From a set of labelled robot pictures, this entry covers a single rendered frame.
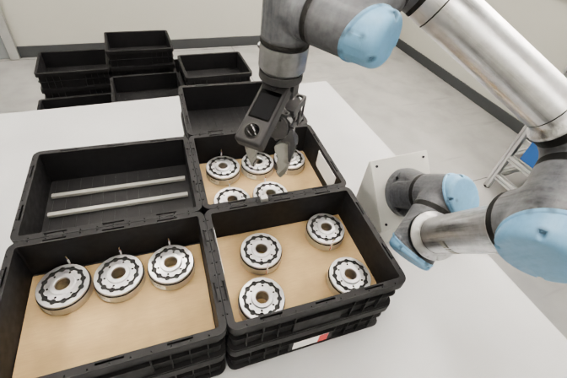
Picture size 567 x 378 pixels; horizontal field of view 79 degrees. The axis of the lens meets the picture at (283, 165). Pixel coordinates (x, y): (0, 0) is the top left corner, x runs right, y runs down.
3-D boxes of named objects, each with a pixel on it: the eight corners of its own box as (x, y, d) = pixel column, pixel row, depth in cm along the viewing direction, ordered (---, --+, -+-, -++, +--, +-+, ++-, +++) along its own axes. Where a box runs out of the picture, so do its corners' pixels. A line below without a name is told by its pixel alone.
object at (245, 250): (245, 272, 81) (245, 272, 80) (236, 238, 88) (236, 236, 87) (286, 263, 84) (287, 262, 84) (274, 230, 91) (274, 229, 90)
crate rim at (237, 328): (229, 337, 65) (229, 332, 63) (203, 216, 85) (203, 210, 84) (405, 287, 77) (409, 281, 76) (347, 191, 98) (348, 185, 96)
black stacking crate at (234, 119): (278, 105, 145) (281, 81, 137) (303, 150, 125) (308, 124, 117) (180, 113, 133) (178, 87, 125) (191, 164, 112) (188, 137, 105)
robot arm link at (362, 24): (424, -24, 40) (345, -46, 45) (372, 40, 38) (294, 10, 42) (414, 29, 47) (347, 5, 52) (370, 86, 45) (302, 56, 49)
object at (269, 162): (268, 151, 115) (268, 149, 114) (277, 171, 108) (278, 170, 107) (238, 154, 112) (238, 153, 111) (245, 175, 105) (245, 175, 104)
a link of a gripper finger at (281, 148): (302, 164, 70) (299, 125, 64) (291, 183, 66) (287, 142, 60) (288, 162, 71) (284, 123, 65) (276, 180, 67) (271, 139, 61)
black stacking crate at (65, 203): (190, 165, 112) (187, 137, 104) (204, 239, 92) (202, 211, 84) (49, 183, 100) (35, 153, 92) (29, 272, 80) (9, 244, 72)
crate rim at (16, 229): (188, 142, 106) (187, 135, 104) (203, 216, 85) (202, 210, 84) (36, 158, 94) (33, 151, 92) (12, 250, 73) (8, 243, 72)
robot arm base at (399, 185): (422, 166, 110) (446, 165, 101) (426, 213, 110) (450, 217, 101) (382, 170, 105) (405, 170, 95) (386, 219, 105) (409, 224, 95)
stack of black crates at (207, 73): (237, 108, 259) (239, 51, 229) (249, 132, 239) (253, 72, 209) (182, 115, 245) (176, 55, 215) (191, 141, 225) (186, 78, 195)
